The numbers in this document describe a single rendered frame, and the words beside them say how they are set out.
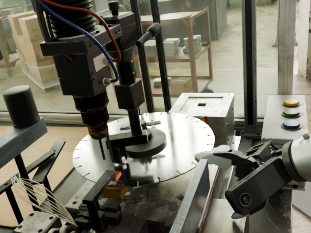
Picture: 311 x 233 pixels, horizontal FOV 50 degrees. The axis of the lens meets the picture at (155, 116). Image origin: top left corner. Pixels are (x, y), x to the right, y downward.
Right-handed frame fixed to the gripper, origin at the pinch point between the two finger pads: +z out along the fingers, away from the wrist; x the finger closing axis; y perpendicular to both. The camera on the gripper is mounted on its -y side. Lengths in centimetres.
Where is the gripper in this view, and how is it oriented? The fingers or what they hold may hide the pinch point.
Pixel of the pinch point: (210, 188)
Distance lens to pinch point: 71.5
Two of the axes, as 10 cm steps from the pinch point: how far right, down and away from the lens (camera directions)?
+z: -5.8, 3.4, 7.4
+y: 6.3, -3.8, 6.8
